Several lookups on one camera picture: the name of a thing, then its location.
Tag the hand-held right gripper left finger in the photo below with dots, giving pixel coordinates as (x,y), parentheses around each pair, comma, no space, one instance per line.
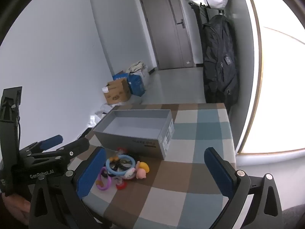
(91,171)

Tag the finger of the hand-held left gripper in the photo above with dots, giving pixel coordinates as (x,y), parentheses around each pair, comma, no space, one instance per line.
(51,142)
(76,146)

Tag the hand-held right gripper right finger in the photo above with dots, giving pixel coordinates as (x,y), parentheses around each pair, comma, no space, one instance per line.
(219,171)

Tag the small red badge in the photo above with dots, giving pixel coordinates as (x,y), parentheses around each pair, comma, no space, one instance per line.
(121,185)

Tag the white badge with red rim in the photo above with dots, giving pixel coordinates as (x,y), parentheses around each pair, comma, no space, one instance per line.
(122,150)

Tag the white pink hair clip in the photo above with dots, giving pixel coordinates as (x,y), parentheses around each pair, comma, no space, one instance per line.
(129,173)

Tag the pink pig charm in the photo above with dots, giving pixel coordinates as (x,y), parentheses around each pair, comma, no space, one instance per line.
(141,174)

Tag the grey cardboard box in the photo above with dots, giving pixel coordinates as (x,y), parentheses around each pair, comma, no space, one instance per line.
(133,143)

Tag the yellow charm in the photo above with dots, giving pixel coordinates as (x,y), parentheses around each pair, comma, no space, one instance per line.
(144,165)

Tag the person's left hand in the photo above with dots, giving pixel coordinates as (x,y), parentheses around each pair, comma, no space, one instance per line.
(14,205)

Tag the checked tablecloth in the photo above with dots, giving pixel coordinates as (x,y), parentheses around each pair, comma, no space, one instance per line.
(181,171)

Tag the white plastic bag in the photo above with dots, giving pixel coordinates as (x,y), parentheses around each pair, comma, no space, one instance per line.
(100,114)

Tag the brown cardboard box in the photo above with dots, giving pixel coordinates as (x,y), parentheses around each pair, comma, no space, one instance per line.
(118,93)

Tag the blue carton flap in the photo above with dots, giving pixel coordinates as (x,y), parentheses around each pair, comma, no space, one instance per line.
(119,76)

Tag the blue box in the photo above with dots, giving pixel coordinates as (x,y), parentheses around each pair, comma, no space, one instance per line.
(137,85)

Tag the grey cloth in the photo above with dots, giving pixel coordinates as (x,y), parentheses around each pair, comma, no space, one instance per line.
(294,217)

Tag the white tote bag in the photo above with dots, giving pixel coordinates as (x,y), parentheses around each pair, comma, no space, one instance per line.
(139,68)

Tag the black hanging jacket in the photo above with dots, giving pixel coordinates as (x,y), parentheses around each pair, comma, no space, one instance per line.
(219,64)

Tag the grey door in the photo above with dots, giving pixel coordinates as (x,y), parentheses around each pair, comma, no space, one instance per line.
(164,28)

